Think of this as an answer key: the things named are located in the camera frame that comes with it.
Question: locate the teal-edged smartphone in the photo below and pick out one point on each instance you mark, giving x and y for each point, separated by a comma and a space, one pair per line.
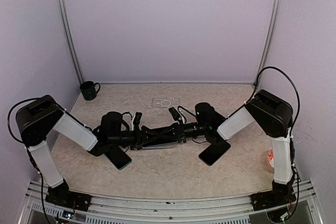
118, 157

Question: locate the dark green mug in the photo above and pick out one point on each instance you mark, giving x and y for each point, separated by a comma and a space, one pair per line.
89, 90

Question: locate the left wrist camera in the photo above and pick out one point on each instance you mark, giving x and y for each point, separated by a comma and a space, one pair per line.
136, 120

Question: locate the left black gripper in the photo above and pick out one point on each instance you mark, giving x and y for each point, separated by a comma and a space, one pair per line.
141, 137

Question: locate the purple-edged smartphone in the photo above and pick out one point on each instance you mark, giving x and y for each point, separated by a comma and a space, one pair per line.
213, 153

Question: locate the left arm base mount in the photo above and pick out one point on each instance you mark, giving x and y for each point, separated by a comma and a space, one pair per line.
62, 196

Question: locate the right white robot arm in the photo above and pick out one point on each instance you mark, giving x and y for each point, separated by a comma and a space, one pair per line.
274, 116

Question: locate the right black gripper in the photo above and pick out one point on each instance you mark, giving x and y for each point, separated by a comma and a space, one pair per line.
178, 132

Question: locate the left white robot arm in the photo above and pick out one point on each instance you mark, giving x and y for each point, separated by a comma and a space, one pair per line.
42, 116

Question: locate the blue smartphone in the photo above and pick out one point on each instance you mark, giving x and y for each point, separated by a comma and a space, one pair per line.
160, 145

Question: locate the left aluminium frame post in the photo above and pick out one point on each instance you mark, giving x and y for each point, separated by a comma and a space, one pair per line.
69, 39

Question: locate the front aluminium rail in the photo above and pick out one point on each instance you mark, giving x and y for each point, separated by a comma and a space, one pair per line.
118, 209

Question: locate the red white patterned bowl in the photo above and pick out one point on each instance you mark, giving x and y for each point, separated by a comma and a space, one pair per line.
267, 160

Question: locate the right aluminium frame post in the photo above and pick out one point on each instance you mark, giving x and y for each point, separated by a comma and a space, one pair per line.
269, 36

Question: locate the clear camera-cutout phone case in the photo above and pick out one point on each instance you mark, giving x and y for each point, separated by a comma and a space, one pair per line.
159, 103

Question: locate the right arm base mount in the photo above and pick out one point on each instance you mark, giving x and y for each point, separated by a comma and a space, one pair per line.
280, 194

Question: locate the aluminium frame post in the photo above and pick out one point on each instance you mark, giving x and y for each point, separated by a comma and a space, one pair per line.
269, 36
69, 39

